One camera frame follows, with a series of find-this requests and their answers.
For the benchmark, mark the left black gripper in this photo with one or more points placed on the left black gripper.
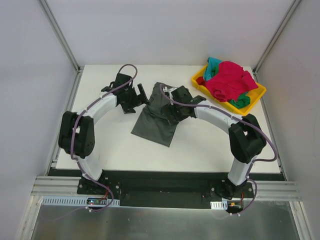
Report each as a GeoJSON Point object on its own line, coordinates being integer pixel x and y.
{"type": "Point", "coordinates": [135, 97]}

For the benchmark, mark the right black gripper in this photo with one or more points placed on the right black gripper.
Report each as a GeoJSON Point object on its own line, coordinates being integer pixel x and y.
{"type": "Point", "coordinates": [171, 113]}

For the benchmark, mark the dark grey t shirt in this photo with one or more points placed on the dark grey t shirt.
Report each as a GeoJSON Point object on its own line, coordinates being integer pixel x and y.
{"type": "Point", "coordinates": [151, 124]}

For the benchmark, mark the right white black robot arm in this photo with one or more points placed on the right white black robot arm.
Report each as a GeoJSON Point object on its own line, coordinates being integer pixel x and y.
{"type": "Point", "coordinates": [246, 138]}

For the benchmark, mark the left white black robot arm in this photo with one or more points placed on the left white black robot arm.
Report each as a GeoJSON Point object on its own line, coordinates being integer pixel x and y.
{"type": "Point", "coordinates": [77, 130]}

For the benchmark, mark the red t shirt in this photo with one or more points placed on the red t shirt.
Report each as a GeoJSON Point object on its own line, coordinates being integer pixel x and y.
{"type": "Point", "coordinates": [201, 81]}

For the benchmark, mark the teal t shirt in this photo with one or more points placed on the teal t shirt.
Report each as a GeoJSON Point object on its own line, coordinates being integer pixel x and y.
{"type": "Point", "coordinates": [212, 68]}

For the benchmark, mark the magenta t shirt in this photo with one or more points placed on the magenta t shirt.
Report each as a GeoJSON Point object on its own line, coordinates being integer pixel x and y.
{"type": "Point", "coordinates": [230, 82]}

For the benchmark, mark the green t shirt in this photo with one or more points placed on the green t shirt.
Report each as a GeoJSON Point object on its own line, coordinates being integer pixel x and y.
{"type": "Point", "coordinates": [242, 101]}

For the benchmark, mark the yellow plastic bin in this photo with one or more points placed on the yellow plastic bin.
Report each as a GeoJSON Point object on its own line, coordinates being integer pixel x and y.
{"type": "Point", "coordinates": [255, 95]}

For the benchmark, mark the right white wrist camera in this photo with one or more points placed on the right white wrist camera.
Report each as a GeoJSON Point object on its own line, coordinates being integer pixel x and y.
{"type": "Point", "coordinates": [168, 91]}

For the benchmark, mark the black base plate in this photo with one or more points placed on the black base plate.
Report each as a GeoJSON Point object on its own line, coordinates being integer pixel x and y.
{"type": "Point", "coordinates": [151, 189]}

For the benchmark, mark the left aluminium frame post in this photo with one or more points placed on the left aluminium frame post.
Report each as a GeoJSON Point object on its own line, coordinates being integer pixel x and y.
{"type": "Point", "coordinates": [44, 5]}

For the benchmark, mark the aluminium frame post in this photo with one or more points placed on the aluminium frame post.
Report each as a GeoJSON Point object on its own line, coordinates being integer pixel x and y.
{"type": "Point", "coordinates": [295, 4]}
{"type": "Point", "coordinates": [44, 5]}

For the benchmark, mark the right white cable duct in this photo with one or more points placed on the right white cable duct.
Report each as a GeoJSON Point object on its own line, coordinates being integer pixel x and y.
{"type": "Point", "coordinates": [219, 205]}

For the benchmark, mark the white cable duct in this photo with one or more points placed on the white cable duct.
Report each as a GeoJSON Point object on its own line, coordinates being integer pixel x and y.
{"type": "Point", "coordinates": [79, 201]}
{"type": "Point", "coordinates": [219, 205]}

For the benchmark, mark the aluminium front rail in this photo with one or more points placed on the aluminium front rail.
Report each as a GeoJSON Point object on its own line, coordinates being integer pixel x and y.
{"type": "Point", "coordinates": [67, 186]}

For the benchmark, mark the left white cable duct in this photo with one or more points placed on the left white cable duct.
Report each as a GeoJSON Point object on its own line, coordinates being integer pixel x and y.
{"type": "Point", "coordinates": [79, 201]}

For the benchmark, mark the right aluminium frame post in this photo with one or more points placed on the right aluminium frame post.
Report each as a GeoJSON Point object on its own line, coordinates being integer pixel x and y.
{"type": "Point", "coordinates": [295, 4]}

